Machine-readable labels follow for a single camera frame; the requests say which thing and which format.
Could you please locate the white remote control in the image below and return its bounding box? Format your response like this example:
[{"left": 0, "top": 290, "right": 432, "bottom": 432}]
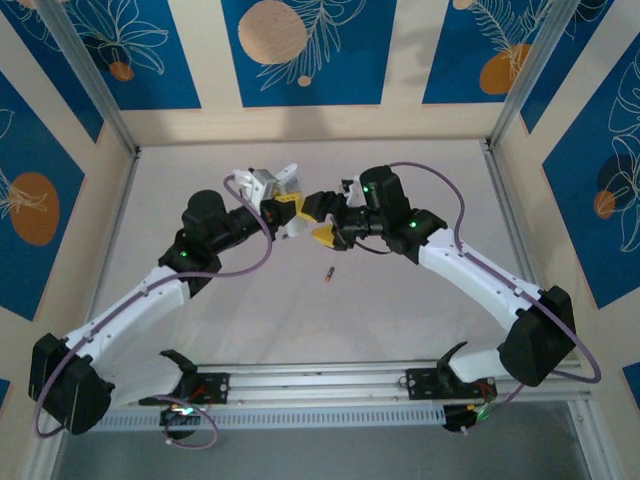
[{"left": 277, "top": 162, "right": 307, "bottom": 239}]

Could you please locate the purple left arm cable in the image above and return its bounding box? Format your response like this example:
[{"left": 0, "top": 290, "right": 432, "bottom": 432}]
[{"left": 32, "top": 175, "right": 277, "bottom": 450}]

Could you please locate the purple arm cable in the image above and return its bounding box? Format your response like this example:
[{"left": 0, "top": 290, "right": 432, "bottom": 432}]
[
  {"left": 387, "top": 160, "right": 603, "bottom": 434},
  {"left": 32, "top": 175, "right": 277, "bottom": 450}
]

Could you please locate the thin black right gripper cable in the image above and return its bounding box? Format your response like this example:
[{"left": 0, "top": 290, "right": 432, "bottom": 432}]
[{"left": 349, "top": 243, "right": 397, "bottom": 257}]

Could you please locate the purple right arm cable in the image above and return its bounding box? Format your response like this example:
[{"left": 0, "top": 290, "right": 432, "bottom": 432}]
[{"left": 387, "top": 160, "right": 603, "bottom": 434}]

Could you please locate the aluminium table side rail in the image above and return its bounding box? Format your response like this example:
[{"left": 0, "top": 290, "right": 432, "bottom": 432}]
[
  {"left": 480, "top": 139, "right": 547, "bottom": 296},
  {"left": 82, "top": 149, "right": 142, "bottom": 346}
]

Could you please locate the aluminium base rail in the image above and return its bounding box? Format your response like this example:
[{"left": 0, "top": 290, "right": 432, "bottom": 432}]
[{"left": 107, "top": 357, "right": 594, "bottom": 406}]

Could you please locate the grey slotted cable duct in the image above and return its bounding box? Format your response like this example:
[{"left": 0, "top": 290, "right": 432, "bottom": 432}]
[{"left": 97, "top": 403, "right": 447, "bottom": 432}]

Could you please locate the aluminium frame post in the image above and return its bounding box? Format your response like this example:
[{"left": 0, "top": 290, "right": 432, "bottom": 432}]
[
  {"left": 37, "top": 0, "right": 141, "bottom": 157},
  {"left": 487, "top": 0, "right": 576, "bottom": 151}
]

